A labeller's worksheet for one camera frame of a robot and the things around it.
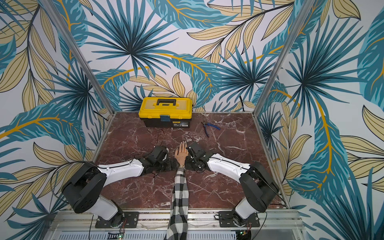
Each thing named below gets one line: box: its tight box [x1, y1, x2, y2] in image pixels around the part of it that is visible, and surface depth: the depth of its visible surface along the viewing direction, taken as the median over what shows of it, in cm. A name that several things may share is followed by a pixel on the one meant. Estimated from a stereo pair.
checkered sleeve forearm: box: [164, 166, 189, 240], surface depth 76 cm
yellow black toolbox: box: [138, 97, 193, 128], surface depth 102 cm
